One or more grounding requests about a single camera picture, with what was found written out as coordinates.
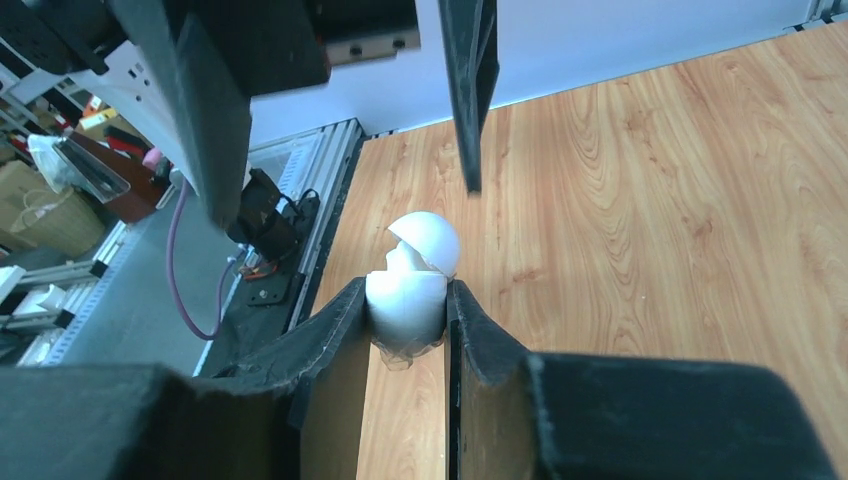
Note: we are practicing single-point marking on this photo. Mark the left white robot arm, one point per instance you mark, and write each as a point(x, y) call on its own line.
point(83, 40)

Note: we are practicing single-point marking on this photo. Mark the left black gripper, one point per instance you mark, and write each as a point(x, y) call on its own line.
point(206, 56)

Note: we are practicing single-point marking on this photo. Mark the aluminium frame rail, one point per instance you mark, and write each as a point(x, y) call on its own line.
point(151, 292)

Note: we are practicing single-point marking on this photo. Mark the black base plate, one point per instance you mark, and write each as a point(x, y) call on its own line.
point(313, 171)

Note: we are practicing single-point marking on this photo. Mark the white charging case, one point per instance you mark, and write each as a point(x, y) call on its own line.
point(406, 301)

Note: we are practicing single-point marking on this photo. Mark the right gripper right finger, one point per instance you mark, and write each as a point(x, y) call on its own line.
point(514, 413)

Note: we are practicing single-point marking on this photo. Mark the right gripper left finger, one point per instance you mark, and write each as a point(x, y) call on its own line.
point(291, 410)

